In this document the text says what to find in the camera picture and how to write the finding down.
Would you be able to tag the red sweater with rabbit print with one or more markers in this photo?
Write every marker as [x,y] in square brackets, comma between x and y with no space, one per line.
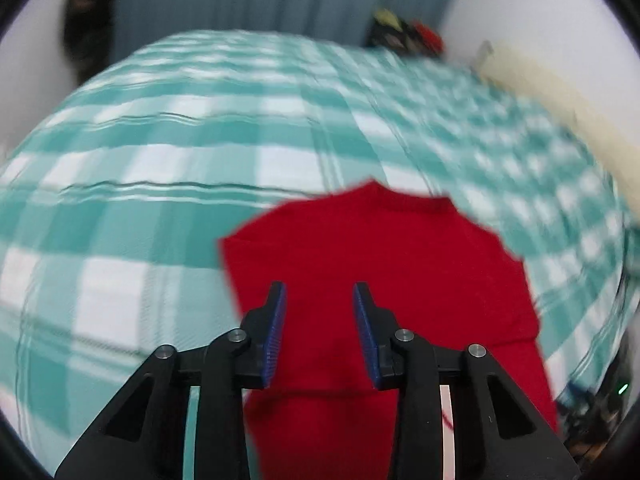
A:
[375,240]

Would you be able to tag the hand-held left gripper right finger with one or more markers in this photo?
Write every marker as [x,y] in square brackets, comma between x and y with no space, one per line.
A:
[367,340]

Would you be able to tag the bed with teal plaid sheet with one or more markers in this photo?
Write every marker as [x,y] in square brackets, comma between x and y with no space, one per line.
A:
[150,185]

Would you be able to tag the pile of colourful clothes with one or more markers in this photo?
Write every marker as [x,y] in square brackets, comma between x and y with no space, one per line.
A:
[400,30]

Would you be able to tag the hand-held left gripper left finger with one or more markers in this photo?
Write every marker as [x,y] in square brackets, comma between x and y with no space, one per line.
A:
[272,340]

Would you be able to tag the dark hanging clothes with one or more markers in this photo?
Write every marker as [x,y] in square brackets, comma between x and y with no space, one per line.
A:
[90,25]

